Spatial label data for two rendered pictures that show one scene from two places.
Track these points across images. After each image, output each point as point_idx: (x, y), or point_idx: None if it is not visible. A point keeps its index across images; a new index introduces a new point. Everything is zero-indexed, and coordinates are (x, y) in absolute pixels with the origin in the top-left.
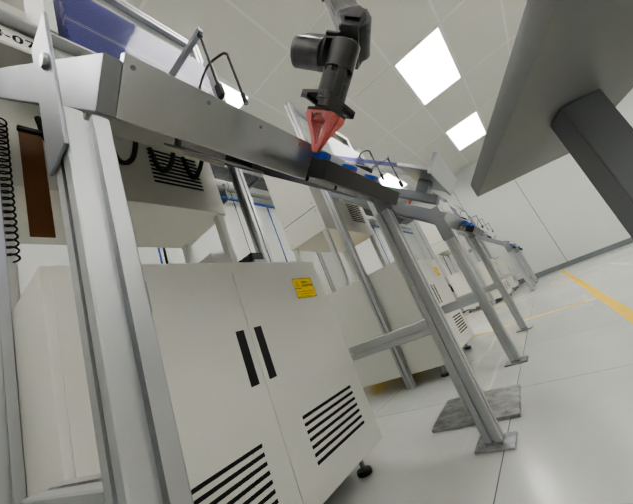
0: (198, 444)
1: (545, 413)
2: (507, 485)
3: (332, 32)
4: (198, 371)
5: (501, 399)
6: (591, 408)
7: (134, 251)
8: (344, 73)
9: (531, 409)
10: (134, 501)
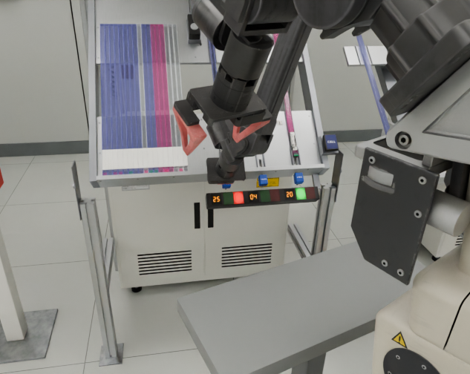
0: (160, 241)
1: (349, 347)
2: None
3: (229, 138)
4: (167, 217)
5: None
6: (357, 369)
7: (99, 247)
8: (225, 172)
9: (356, 339)
10: (95, 293)
